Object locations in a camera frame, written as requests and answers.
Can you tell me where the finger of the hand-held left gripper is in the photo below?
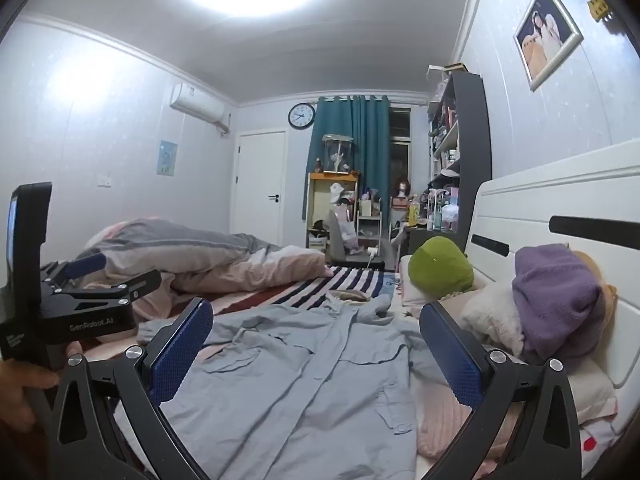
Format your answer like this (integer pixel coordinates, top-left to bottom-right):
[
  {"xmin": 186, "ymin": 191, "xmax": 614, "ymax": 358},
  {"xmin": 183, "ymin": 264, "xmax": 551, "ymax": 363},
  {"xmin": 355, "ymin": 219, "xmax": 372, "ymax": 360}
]
[
  {"xmin": 42, "ymin": 252, "xmax": 108, "ymax": 291},
  {"xmin": 50, "ymin": 269, "xmax": 163, "ymax": 311}
]

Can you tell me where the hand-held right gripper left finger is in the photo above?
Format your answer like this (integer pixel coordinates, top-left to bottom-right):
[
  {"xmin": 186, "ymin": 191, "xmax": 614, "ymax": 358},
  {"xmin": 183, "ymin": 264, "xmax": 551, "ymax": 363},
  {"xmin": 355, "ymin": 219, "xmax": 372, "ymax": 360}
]
[{"xmin": 30, "ymin": 298, "xmax": 215, "ymax": 480}]

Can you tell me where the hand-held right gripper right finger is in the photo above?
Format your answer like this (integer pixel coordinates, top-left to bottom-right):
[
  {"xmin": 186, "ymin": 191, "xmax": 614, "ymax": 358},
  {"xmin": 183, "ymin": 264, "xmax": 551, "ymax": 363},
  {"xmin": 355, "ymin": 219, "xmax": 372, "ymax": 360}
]
[{"xmin": 419, "ymin": 302, "xmax": 583, "ymax": 480}]

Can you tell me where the light blue shirt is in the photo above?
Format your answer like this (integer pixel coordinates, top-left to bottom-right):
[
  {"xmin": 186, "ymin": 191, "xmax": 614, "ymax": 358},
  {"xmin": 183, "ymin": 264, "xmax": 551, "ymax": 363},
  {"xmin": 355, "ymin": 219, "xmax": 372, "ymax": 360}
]
[{"xmin": 137, "ymin": 292, "xmax": 451, "ymax": 480}]

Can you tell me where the person's left hand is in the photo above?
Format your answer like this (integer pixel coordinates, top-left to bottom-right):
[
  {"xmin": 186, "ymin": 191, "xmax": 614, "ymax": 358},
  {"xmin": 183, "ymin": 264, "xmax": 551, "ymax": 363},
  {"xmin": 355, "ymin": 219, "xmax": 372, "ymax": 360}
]
[{"xmin": 0, "ymin": 340, "xmax": 84, "ymax": 433}]

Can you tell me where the white fluffy cloth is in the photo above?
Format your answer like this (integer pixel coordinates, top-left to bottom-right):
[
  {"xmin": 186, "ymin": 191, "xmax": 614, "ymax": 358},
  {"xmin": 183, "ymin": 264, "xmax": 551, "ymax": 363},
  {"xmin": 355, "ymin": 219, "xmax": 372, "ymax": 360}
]
[{"xmin": 459, "ymin": 285, "xmax": 526, "ymax": 357}]

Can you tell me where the pink knitted cloth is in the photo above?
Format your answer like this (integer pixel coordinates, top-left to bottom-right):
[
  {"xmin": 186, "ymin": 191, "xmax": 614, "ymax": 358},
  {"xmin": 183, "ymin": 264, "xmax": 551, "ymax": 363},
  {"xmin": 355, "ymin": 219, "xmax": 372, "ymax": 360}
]
[{"xmin": 417, "ymin": 379, "xmax": 526, "ymax": 461}]

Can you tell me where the pink and grey duvet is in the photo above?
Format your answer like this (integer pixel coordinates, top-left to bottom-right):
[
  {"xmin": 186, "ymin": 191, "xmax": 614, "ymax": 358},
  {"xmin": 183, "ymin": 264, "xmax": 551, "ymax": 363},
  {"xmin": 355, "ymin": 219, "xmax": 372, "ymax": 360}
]
[{"xmin": 75, "ymin": 217, "xmax": 334, "ymax": 321}]

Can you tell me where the green pillow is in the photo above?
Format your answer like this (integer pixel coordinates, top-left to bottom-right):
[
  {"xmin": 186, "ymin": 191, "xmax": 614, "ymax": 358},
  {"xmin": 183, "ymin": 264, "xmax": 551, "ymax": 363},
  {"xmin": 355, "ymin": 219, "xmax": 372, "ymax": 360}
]
[{"xmin": 407, "ymin": 236, "xmax": 475, "ymax": 296}]

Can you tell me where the purple fleece cloth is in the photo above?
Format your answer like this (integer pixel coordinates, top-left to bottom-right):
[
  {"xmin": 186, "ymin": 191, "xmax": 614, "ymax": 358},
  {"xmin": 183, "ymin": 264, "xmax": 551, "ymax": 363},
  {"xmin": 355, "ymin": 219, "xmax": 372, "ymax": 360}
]
[{"xmin": 512, "ymin": 243, "xmax": 607, "ymax": 361}]

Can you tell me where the dark desk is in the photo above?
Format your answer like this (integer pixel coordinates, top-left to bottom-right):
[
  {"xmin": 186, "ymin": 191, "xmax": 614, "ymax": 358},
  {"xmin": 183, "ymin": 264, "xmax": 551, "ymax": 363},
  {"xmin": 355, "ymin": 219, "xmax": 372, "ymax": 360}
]
[{"xmin": 399, "ymin": 224, "xmax": 469, "ymax": 262}]

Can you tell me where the striped blanket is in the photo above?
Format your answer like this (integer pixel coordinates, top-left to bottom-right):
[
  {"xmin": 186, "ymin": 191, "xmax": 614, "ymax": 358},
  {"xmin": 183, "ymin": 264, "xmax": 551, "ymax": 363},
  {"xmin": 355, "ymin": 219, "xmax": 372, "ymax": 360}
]
[{"xmin": 207, "ymin": 265, "xmax": 401, "ymax": 312}]

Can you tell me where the white trolley rack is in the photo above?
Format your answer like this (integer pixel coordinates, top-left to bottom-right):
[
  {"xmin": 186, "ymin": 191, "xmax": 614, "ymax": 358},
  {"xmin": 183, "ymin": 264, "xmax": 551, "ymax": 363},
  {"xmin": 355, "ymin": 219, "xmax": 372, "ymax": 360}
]
[{"xmin": 357, "ymin": 197, "xmax": 384, "ymax": 257}]

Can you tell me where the grey chair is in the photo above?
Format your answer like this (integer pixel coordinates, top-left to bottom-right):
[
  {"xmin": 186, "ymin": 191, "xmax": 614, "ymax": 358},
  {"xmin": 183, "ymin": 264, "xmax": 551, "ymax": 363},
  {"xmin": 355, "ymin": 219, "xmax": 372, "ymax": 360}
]
[{"xmin": 326, "ymin": 209, "xmax": 386, "ymax": 269}]

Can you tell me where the white door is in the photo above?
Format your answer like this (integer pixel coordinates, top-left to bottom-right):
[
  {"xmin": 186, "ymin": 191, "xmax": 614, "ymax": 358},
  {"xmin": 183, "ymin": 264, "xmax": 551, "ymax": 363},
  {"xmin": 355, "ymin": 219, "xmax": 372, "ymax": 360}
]
[{"xmin": 233, "ymin": 130, "xmax": 289, "ymax": 249}]

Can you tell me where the tan plush toy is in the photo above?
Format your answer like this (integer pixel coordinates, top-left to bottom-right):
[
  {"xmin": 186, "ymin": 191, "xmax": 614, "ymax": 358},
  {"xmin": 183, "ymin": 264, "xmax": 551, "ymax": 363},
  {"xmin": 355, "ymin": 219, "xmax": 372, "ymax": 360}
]
[{"xmin": 570, "ymin": 249, "xmax": 621, "ymax": 333}]

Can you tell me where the white bed headboard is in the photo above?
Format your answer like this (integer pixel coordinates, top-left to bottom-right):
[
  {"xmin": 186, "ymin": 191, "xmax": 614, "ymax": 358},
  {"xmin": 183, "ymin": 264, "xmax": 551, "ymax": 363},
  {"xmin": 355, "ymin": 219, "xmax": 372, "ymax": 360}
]
[{"xmin": 462, "ymin": 139, "xmax": 640, "ymax": 391}]

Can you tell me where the mannequin head with wig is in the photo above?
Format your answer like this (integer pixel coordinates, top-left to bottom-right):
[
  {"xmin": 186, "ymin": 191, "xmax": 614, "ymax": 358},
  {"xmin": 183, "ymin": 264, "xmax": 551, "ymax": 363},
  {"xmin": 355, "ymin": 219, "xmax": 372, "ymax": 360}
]
[{"xmin": 392, "ymin": 175, "xmax": 414, "ymax": 207}]

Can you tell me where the yellow shelf unit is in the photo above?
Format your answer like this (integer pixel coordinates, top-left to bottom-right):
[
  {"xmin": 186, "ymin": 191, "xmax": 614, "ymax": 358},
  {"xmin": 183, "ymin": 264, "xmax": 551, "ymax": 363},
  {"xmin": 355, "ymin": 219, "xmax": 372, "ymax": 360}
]
[{"xmin": 305, "ymin": 172, "xmax": 361, "ymax": 252}]

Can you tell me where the white air conditioner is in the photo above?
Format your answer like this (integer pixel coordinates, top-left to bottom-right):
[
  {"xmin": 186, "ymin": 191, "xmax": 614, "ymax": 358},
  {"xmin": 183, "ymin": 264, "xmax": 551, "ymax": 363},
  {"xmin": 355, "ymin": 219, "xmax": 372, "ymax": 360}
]
[{"xmin": 169, "ymin": 82, "xmax": 232, "ymax": 136}]

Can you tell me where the teal curtain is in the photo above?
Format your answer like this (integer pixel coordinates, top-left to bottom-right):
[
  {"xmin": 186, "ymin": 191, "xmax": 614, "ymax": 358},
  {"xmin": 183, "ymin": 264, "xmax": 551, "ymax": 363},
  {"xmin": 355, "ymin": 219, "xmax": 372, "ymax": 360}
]
[{"xmin": 302, "ymin": 95, "xmax": 391, "ymax": 257}]

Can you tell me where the dark tall bookshelf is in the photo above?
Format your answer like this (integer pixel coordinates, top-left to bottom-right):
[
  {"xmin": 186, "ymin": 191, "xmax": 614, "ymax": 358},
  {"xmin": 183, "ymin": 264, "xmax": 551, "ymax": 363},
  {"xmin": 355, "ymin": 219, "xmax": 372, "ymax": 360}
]
[{"xmin": 427, "ymin": 71, "xmax": 494, "ymax": 252}]

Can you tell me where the glass display case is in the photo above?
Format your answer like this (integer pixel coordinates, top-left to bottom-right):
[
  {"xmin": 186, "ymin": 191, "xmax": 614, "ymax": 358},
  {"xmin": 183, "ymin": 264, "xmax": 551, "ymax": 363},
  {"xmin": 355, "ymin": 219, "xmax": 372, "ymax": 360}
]
[{"xmin": 322, "ymin": 134, "xmax": 355, "ymax": 175}]

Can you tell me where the window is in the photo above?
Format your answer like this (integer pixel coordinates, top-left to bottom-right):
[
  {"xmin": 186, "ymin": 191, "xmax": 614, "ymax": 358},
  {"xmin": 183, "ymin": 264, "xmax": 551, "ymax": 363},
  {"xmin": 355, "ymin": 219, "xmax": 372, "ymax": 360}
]
[{"xmin": 389, "ymin": 107, "xmax": 412, "ymax": 222}]

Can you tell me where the small wall poster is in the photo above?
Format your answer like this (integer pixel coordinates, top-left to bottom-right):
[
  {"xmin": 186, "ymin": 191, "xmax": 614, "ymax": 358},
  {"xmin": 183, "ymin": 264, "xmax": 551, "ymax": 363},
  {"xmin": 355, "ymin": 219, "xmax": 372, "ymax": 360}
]
[{"xmin": 157, "ymin": 140, "xmax": 179, "ymax": 177}]

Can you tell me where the round wall clock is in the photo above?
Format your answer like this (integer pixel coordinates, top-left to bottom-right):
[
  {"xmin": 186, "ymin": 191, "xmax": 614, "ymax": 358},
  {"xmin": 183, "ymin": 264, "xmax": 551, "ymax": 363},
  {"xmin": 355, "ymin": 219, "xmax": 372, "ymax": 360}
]
[{"xmin": 288, "ymin": 103, "xmax": 316, "ymax": 131}]

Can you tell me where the framed wall picture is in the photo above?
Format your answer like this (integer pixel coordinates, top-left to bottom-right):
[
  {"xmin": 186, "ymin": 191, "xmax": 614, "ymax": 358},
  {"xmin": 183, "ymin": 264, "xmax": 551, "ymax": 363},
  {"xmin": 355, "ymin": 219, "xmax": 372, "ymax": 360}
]
[{"xmin": 513, "ymin": 0, "xmax": 585, "ymax": 92}]

